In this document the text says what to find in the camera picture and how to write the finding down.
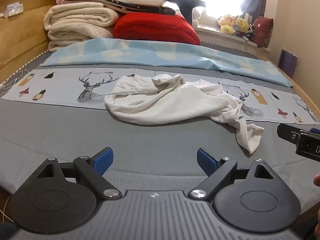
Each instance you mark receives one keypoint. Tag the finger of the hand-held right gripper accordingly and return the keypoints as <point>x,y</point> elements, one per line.
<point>287,132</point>

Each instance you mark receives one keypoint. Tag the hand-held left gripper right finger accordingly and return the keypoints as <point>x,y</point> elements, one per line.
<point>205,158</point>

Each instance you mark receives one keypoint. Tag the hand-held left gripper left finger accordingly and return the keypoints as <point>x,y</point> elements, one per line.
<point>103,158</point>

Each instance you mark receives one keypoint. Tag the white garment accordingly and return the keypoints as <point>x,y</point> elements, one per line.
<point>170,100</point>

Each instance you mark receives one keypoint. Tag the person's right hand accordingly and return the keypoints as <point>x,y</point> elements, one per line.
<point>317,180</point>

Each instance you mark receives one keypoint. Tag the purple bag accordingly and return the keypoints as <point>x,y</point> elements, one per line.
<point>287,63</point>

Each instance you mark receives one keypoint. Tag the deer printed bed sheet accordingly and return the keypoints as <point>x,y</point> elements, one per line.
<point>62,87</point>

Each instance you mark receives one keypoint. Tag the dark red cushion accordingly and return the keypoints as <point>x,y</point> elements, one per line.
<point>263,31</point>

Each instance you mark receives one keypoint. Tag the windowsill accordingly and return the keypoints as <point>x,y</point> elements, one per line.
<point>225,38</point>

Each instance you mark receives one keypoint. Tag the yellow-faced plush doll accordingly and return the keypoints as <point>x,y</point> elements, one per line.
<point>242,25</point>

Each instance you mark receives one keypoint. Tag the light blue patterned sheet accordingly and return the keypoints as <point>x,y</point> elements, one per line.
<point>155,52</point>

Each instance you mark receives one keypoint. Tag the yellow plush toy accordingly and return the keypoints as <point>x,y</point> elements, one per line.
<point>228,23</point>

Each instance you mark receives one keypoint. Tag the cream folded blanket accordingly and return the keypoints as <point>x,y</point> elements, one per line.
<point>77,22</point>

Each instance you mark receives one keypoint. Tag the red folded blanket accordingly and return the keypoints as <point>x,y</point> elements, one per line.
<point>155,27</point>

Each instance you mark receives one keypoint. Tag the white plush toy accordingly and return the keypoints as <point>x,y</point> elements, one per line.
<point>197,16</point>

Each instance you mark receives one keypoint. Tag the dark teal cloth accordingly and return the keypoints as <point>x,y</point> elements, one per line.
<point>185,3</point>

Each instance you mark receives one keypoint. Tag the dark star-print blanket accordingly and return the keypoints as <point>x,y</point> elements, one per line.
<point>150,9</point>

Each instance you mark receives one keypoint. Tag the tissue pack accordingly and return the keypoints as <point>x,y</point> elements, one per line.
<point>13,8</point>

